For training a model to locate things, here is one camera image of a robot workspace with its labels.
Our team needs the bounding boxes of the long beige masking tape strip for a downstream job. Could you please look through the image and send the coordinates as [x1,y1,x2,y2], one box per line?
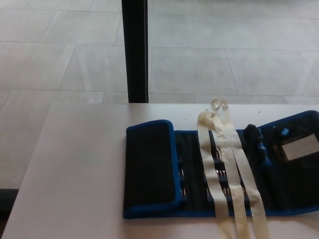
[220,98,271,239]

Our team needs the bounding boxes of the black blue-trimmed toolkit pouch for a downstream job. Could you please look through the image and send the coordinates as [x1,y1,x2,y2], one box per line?
[122,110,319,220]

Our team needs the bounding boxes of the narrow beige masking tape strip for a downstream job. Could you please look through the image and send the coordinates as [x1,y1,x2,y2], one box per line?
[210,97,249,239]

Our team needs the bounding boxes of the blue black screwdriver handle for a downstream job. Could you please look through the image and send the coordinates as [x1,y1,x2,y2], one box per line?
[243,123,273,175]

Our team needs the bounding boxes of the white label card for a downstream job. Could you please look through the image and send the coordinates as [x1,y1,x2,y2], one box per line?
[281,135,319,162]

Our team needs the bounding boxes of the black vertical post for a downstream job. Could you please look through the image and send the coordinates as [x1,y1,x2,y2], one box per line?
[121,0,151,104]

